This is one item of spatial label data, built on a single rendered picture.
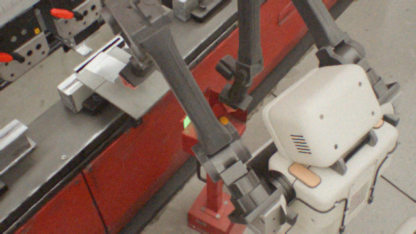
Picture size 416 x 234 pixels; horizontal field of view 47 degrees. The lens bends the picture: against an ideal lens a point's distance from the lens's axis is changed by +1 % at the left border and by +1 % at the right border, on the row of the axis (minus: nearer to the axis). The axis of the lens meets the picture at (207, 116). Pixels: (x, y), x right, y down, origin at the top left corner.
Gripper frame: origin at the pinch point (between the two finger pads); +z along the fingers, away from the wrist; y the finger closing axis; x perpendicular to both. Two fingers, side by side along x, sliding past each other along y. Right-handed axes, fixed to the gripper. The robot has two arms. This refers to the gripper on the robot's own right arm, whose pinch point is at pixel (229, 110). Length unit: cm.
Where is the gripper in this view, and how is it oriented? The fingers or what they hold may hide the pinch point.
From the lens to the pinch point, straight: 168.8
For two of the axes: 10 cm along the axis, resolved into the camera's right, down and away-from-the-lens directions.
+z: -2.1, 5.0, 8.4
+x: -4.8, 7.0, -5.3
